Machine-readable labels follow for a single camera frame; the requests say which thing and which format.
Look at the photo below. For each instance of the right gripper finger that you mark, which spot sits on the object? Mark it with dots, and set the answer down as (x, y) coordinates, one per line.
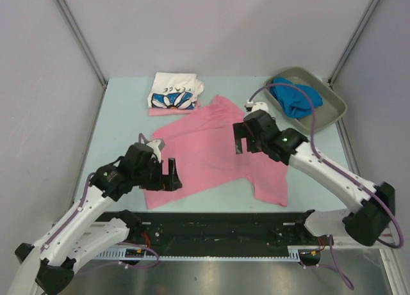
(240, 131)
(239, 145)

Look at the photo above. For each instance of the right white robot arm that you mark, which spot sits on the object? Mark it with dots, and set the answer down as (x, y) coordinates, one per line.
(369, 207)

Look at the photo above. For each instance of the grey plastic tray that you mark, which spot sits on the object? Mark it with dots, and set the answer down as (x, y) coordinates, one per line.
(334, 107)

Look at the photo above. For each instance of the aluminium frame post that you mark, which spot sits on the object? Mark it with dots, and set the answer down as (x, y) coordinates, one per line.
(73, 26)
(353, 41)

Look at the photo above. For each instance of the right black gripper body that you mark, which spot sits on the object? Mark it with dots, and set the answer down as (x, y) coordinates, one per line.
(262, 144)

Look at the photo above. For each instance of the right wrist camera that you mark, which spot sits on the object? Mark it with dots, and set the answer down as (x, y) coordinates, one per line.
(251, 106)

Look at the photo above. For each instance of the folded pink t shirt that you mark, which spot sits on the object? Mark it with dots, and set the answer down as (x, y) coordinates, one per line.
(155, 111)

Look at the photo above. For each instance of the pink t shirt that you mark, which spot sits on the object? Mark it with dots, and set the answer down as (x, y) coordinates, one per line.
(202, 143)
(155, 111)

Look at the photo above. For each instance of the right aluminium frame post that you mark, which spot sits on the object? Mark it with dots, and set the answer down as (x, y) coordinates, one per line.
(353, 41)

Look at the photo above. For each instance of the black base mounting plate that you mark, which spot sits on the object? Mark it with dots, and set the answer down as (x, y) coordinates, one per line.
(223, 234)

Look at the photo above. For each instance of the blue t shirt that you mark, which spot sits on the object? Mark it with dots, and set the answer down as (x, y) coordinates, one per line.
(293, 103)

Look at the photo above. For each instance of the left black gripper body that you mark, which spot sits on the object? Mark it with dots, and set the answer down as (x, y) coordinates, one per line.
(150, 177)

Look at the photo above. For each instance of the white flower print t shirt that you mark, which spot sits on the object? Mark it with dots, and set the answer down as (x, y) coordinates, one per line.
(174, 92)

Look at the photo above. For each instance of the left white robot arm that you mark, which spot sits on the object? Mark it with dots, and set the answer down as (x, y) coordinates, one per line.
(52, 261)

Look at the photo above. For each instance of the left aluminium frame post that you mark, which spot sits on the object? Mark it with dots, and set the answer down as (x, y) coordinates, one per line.
(73, 26)

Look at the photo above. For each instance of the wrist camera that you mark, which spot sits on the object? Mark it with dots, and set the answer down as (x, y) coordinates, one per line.
(251, 106)
(157, 145)

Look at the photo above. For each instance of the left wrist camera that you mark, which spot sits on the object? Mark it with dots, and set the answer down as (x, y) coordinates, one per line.
(157, 145)

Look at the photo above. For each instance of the grey slotted cable duct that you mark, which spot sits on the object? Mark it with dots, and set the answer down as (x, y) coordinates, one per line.
(132, 254)

